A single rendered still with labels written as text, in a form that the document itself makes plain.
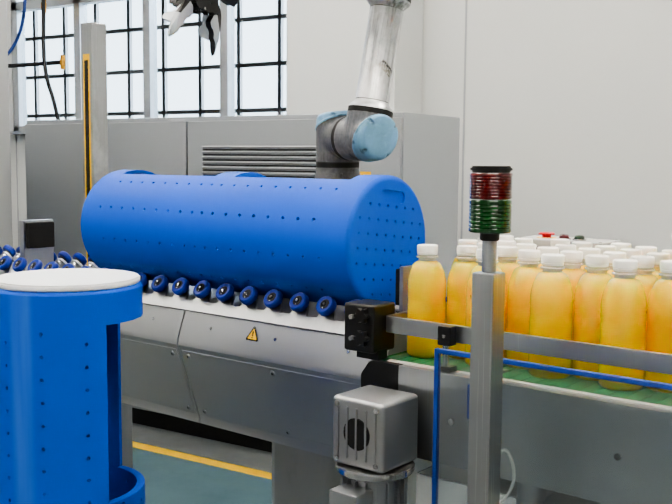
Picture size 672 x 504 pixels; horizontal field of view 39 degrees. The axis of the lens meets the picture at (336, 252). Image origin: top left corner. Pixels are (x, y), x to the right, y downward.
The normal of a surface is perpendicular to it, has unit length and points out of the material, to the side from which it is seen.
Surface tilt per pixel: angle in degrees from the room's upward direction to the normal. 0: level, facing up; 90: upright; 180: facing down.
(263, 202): 54
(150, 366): 110
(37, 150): 90
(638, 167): 90
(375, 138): 98
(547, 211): 90
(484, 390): 90
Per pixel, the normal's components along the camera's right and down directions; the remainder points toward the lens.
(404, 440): 0.78, 0.07
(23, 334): -0.31, 0.09
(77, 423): 0.37, 0.09
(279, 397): -0.60, 0.40
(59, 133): -0.54, 0.08
